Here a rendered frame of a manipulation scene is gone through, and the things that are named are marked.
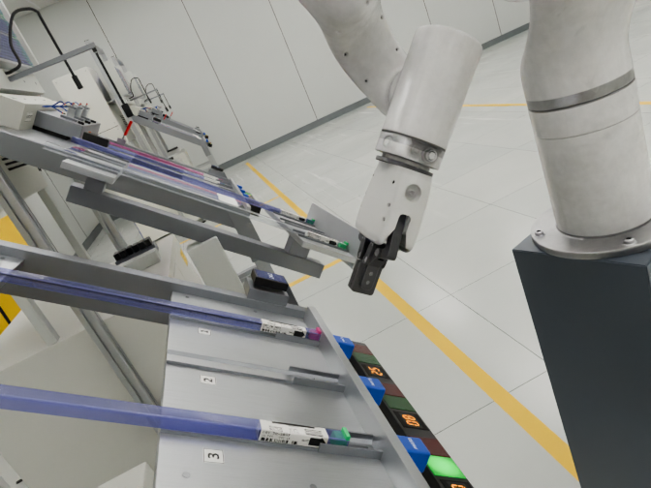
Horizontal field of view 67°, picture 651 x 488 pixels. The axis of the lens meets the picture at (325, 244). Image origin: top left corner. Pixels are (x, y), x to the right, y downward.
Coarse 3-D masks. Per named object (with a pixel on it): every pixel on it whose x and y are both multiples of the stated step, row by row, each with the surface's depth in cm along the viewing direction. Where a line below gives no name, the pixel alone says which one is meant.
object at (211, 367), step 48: (192, 336) 55; (240, 336) 59; (288, 336) 62; (192, 384) 45; (240, 384) 48; (288, 384) 51; (336, 384) 53; (192, 432) 38; (192, 480) 33; (240, 480) 35; (288, 480) 37; (336, 480) 38; (384, 480) 40
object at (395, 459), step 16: (304, 320) 71; (320, 320) 67; (336, 352) 58; (336, 368) 57; (352, 368) 55; (352, 384) 52; (352, 400) 51; (368, 400) 49; (368, 416) 47; (384, 416) 46; (368, 432) 46; (384, 432) 44; (384, 448) 43; (400, 448) 42; (384, 464) 42; (400, 464) 40; (400, 480) 40; (416, 480) 38
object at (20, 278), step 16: (0, 272) 52; (16, 272) 53; (48, 288) 54; (64, 288) 54; (80, 288) 55; (96, 288) 56; (128, 304) 56; (144, 304) 57; (160, 304) 57; (176, 304) 58; (224, 320) 60; (240, 320) 61; (256, 320) 61; (320, 336) 64
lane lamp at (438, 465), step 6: (432, 456) 48; (438, 456) 49; (432, 462) 47; (438, 462) 48; (444, 462) 48; (450, 462) 48; (432, 468) 46; (438, 468) 47; (444, 468) 47; (450, 468) 47; (456, 468) 48; (438, 474) 46; (444, 474) 46; (450, 474) 46; (456, 474) 47; (462, 474) 47
